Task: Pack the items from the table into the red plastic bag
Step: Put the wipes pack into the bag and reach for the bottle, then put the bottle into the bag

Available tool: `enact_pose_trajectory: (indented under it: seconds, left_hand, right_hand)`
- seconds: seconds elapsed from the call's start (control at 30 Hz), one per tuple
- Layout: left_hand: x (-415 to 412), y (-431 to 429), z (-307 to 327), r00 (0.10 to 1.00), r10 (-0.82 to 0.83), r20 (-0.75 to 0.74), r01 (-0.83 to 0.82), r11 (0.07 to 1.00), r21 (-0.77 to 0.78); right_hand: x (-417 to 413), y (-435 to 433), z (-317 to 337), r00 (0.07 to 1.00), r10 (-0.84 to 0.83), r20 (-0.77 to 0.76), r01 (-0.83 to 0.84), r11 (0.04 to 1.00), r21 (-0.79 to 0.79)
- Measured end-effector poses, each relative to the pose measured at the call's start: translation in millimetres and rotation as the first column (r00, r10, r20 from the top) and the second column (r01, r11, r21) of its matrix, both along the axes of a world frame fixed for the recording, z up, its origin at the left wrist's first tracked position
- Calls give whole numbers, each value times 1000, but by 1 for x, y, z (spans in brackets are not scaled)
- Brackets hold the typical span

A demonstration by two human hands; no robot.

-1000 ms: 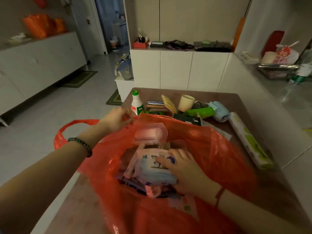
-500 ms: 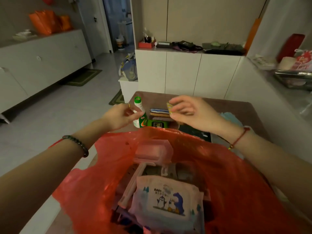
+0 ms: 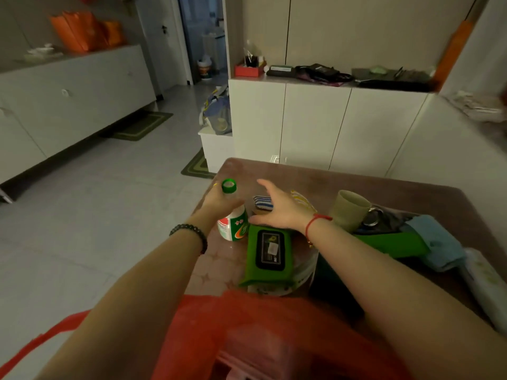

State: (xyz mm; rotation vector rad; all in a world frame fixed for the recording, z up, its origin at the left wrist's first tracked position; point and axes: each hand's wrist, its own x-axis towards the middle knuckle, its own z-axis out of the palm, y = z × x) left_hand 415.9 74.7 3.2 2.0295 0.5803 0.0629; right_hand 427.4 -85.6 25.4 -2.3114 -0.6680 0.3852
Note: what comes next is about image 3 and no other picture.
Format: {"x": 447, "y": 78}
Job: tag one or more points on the white dishes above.
{"x": 41, "y": 52}

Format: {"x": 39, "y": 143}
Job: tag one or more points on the white low cabinet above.
{"x": 317, "y": 122}

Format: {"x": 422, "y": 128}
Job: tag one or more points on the green wet wipes pack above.
{"x": 269, "y": 253}

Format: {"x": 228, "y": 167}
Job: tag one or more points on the clear bottle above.
{"x": 249, "y": 53}

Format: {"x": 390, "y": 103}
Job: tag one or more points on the blue grey shopping bag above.
{"x": 218, "y": 112}

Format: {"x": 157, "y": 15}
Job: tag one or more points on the small clear glass item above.
{"x": 278, "y": 159}

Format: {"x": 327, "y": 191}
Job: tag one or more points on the red plastic bag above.
{"x": 277, "y": 336}

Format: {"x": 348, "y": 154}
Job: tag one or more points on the black handbag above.
{"x": 323, "y": 74}

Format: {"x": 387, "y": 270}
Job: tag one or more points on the white bucket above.
{"x": 204, "y": 68}

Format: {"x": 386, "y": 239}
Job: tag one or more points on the dark green door mat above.
{"x": 142, "y": 125}

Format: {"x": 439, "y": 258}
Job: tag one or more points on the yellow patterned packet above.
{"x": 303, "y": 201}

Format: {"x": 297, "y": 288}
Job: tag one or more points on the white door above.
{"x": 162, "y": 39}

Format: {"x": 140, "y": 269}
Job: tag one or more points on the person's left hand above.
{"x": 216, "y": 207}

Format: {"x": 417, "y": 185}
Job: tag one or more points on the dark grey cloth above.
{"x": 396, "y": 223}

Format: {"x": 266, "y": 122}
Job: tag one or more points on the green flat plastic item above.
{"x": 392, "y": 245}

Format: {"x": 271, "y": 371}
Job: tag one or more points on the dark green flat case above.
{"x": 280, "y": 71}

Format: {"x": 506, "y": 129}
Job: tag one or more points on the person's right forearm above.
{"x": 396, "y": 296}

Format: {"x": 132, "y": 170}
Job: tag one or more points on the blue white striped item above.
{"x": 263, "y": 203}

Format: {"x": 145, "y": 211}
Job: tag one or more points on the beige ceramic mug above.
{"x": 348, "y": 211}

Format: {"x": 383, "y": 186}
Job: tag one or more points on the pale green small item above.
{"x": 378, "y": 70}

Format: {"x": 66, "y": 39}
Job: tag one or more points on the white plastic packet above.
{"x": 485, "y": 284}

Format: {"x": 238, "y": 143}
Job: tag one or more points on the person's left forearm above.
{"x": 130, "y": 300}

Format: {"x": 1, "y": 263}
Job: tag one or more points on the dark flat tray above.
{"x": 396, "y": 81}

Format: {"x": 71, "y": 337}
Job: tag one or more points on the light blue cloth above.
{"x": 439, "y": 243}

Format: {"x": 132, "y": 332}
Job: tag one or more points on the person's right thumb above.
{"x": 261, "y": 220}

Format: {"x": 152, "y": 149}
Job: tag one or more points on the green-capped white drink bottle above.
{"x": 234, "y": 225}

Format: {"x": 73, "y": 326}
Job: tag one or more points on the red box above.
{"x": 248, "y": 71}

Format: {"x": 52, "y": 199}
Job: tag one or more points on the large orange bag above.
{"x": 77, "y": 31}

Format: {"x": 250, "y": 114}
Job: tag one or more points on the beige tall wall cabinet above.
{"x": 356, "y": 31}

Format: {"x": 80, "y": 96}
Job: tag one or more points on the white low step box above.
{"x": 218, "y": 150}

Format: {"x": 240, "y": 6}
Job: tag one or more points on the white sideboard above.
{"x": 75, "y": 102}

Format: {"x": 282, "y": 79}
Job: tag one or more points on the person's left fingers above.
{"x": 218, "y": 192}

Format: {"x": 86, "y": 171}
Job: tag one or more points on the person's right hand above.
{"x": 291, "y": 215}

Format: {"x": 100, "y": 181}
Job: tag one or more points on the crumpled clear plastic bags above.
{"x": 477, "y": 106}

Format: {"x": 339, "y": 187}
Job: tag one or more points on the green striped floor mat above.
{"x": 198, "y": 166}

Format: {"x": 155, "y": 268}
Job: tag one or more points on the small orange bag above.
{"x": 113, "y": 33}

